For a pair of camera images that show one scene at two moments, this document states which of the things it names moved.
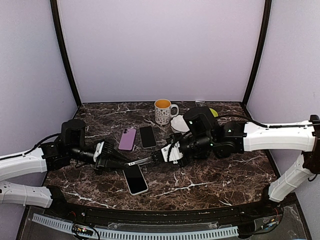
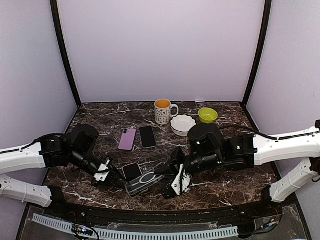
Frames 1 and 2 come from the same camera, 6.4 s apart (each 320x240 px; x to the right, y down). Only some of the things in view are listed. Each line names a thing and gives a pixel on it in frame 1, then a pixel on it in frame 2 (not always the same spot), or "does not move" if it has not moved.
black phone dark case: x=127 y=140 does not move
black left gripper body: x=102 y=158 → x=99 y=182
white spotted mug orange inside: x=163 y=111 does not move
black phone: x=148 y=137 does not move
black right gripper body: x=174 y=136 → x=175 y=159
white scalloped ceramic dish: x=178 y=123 does not move
